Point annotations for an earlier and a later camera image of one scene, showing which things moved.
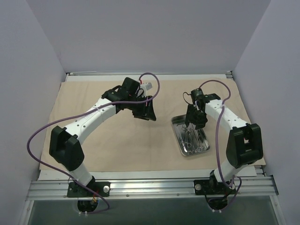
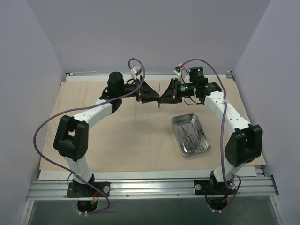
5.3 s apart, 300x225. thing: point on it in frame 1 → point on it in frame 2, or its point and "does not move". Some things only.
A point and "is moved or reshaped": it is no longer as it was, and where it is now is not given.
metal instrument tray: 190,140 does not move
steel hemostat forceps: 188,141 is moved or reshaped
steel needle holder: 200,148 does not move
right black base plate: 212,187 does not move
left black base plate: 102,189 does not move
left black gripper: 141,110 → 138,90
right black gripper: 195,115 → 174,90
